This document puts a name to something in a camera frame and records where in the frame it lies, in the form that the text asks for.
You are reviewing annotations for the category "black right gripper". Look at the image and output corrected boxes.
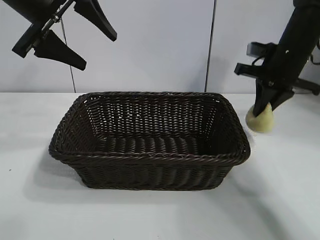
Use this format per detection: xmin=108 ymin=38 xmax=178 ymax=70
xmin=234 ymin=41 xmax=320 ymax=118

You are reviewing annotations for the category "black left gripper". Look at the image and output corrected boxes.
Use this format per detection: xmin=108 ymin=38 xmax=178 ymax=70
xmin=6 ymin=0 xmax=118 ymax=72

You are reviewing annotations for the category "pale yellow egg yolk pastry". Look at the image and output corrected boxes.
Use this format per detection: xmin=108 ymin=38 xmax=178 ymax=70
xmin=245 ymin=103 xmax=274 ymax=133

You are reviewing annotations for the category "dark brown woven basket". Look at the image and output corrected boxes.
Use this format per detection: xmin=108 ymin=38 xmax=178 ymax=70
xmin=48 ymin=91 xmax=252 ymax=192

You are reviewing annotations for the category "thin grey vertical rod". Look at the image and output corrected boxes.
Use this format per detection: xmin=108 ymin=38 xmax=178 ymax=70
xmin=61 ymin=21 xmax=77 ymax=93
xmin=204 ymin=0 xmax=218 ymax=93

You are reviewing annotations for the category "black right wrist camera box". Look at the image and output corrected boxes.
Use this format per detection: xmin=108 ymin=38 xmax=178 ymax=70
xmin=246 ymin=41 xmax=277 ymax=59

